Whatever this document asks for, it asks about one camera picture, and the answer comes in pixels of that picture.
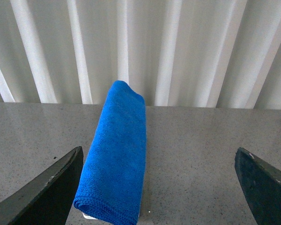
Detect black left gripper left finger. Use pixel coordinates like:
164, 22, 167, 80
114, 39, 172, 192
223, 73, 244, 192
0, 146, 83, 225

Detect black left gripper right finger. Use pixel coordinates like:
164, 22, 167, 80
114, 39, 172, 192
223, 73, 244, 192
235, 148, 281, 225

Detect blue microfiber cloth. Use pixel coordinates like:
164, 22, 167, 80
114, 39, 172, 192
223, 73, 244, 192
73, 81, 147, 225

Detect white towel rack wooden bars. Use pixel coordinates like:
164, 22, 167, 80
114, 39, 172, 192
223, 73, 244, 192
82, 213, 96, 220

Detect white pleated curtain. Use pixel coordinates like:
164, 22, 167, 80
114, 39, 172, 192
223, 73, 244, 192
0, 0, 281, 109

